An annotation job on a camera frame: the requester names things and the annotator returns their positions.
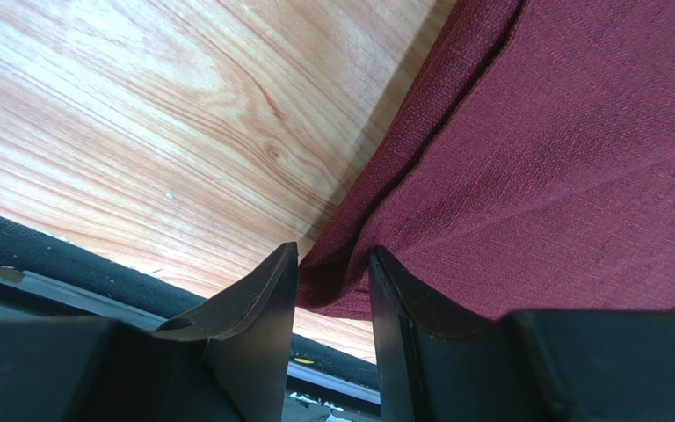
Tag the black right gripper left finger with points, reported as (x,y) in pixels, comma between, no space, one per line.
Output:
(224,360)

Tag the dark red cloth napkin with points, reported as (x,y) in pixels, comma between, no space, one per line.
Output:
(530,165)

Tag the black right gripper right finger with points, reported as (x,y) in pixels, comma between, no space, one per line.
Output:
(438,361)

